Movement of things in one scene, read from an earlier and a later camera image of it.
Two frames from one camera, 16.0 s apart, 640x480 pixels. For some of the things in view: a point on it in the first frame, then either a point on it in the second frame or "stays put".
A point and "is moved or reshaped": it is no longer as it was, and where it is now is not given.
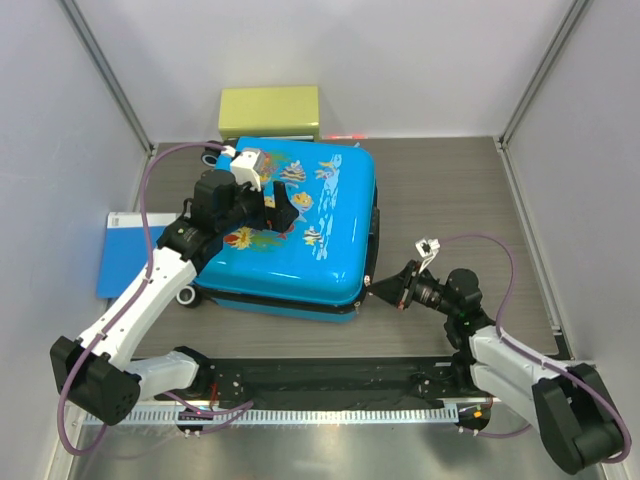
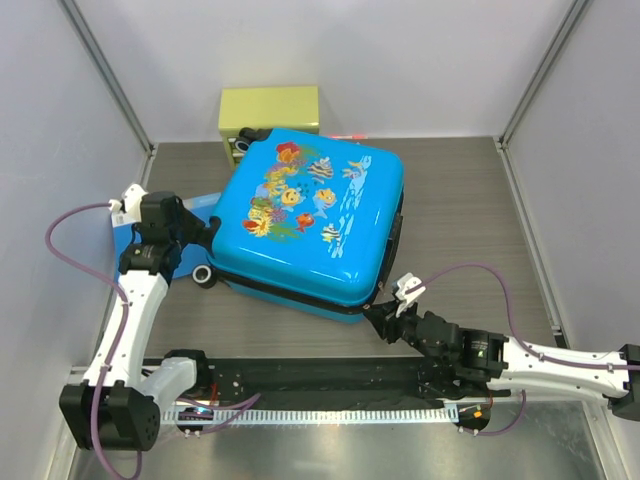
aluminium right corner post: (501, 141) stays put
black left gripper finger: (284, 213) -> (193, 228)
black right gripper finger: (394, 289) -> (381, 314)
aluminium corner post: (112, 83) stays put
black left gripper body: (248, 210) -> (177, 234)
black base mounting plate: (335, 378) stays put
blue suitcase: (322, 267) is moved or reshaped
